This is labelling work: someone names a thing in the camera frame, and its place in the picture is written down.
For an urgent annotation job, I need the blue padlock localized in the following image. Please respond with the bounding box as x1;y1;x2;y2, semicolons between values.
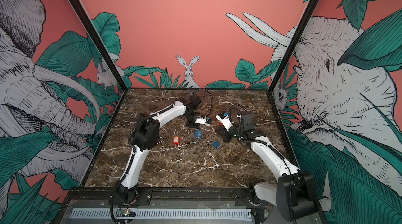
212;141;220;148
194;129;202;138

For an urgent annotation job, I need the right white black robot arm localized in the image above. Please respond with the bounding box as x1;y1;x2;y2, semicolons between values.
215;125;319;222

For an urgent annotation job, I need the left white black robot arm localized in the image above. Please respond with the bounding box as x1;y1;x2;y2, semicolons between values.
110;94;202;205

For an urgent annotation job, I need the red padlock centre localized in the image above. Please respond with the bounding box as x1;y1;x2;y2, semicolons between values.
172;136;180;145

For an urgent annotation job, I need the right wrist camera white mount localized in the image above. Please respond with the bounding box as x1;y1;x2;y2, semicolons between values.
216;111;233;131

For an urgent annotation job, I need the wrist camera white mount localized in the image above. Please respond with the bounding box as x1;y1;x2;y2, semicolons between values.
216;111;233;131
195;115;211;126

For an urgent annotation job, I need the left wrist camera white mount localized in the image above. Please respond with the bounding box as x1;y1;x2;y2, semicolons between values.
195;115;211;126

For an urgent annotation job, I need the right black corrugated cable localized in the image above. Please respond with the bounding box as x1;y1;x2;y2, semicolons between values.
228;104;249;131

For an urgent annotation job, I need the black corrugated cable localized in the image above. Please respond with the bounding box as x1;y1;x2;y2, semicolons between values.
228;104;249;131
191;88;214;118

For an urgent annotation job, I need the left black corrugated cable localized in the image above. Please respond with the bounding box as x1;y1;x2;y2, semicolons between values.
191;88;214;118

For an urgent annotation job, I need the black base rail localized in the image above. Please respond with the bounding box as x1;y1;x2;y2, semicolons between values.
64;187;276;207

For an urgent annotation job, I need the right black frame post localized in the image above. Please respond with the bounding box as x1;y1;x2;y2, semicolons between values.
268;0;319;94

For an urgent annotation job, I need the black frame post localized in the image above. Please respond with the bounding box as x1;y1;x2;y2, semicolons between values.
68;0;128;92
268;0;319;94

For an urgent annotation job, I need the white slotted cable duct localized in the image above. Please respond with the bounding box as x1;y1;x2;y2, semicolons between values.
69;208;253;221

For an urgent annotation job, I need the left black frame post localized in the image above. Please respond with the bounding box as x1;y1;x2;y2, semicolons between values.
68;0;128;92

